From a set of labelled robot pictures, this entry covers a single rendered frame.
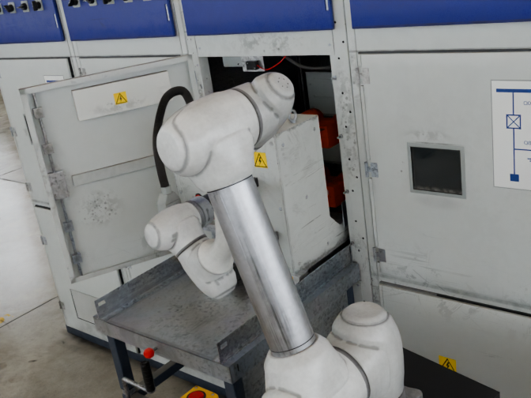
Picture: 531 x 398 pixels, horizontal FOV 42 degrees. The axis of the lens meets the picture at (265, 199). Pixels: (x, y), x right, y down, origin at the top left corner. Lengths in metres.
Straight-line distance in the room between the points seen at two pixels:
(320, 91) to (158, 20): 0.80
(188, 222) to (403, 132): 0.70
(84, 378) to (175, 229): 1.96
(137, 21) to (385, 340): 1.65
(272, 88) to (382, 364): 0.65
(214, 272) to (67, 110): 0.98
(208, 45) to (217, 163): 1.23
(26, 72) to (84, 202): 1.02
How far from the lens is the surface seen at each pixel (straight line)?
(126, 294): 2.43
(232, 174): 1.35
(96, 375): 3.72
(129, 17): 2.78
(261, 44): 2.37
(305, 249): 2.25
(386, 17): 2.05
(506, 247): 2.11
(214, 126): 1.33
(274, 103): 1.42
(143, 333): 2.23
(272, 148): 2.08
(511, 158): 1.99
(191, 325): 2.21
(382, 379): 1.60
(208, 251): 1.83
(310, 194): 2.23
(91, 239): 2.68
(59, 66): 3.24
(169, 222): 1.87
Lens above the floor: 1.93
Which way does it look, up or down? 20 degrees down
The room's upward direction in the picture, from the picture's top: 9 degrees counter-clockwise
